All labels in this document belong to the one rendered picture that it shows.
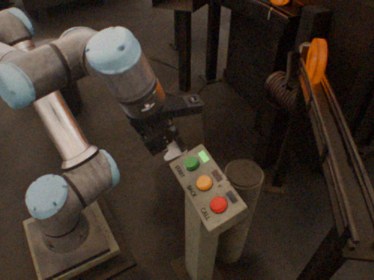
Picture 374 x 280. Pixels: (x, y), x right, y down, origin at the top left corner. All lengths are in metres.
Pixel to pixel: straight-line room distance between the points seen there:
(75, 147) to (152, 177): 0.58
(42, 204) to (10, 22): 0.60
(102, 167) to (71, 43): 0.62
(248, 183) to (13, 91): 0.66
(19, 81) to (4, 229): 1.13
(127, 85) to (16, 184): 1.31
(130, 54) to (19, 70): 0.20
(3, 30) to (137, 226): 0.94
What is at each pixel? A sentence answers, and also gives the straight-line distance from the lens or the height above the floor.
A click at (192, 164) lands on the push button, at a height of 0.61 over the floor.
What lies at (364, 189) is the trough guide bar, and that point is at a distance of 0.75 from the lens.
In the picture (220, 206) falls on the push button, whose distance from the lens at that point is 0.77.
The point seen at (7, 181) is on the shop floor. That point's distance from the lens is 1.84.
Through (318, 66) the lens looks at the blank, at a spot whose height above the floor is 0.73.
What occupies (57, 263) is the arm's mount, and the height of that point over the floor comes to 0.15.
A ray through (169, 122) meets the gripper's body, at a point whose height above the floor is 0.79.
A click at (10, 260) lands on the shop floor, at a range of 1.55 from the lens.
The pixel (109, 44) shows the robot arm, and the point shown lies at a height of 1.00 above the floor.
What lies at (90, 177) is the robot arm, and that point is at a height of 0.39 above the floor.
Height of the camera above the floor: 1.24
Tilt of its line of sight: 44 degrees down
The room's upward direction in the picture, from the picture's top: straight up
